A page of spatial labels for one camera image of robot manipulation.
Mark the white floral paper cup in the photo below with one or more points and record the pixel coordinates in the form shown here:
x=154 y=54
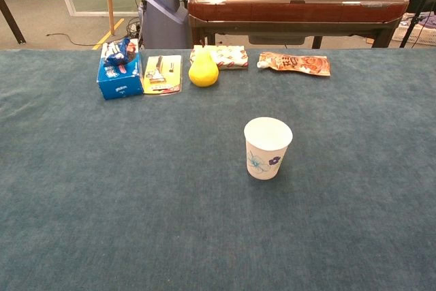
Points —
x=267 y=149

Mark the yellow toy pear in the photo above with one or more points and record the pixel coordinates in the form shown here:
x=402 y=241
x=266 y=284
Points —
x=203 y=69

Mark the red white wrapped snack pack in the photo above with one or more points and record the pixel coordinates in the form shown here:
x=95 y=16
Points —
x=231 y=57

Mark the yellow razor blister pack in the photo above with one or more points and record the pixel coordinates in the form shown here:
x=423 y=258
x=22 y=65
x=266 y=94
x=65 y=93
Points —
x=163 y=76

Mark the blue felt table cloth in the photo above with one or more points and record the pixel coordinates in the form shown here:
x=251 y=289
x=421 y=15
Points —
x=170 y=202

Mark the orange spout pouch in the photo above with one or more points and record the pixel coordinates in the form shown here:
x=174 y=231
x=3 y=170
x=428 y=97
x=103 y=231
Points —
x=299 y=64

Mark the blue cookie box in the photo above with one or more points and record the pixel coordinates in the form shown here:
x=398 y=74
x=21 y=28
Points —
x=119 y=79

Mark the brown mahjong table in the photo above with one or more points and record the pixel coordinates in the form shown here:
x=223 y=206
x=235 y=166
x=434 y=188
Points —
x=293 y=11

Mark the wooden pole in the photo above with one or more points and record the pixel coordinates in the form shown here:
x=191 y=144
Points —
x=109 y=1

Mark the black tripod stand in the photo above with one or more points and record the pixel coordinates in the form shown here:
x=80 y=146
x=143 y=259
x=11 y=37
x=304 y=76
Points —
x=413 y=22

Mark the white plastic basket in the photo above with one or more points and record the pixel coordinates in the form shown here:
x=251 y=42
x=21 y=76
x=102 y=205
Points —
x=420 y=33

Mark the black table leg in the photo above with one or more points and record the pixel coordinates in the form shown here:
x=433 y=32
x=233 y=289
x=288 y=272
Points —
x=13 y=23

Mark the blue grey machine pedestal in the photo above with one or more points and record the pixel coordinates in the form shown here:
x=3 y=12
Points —
x=163 y=15

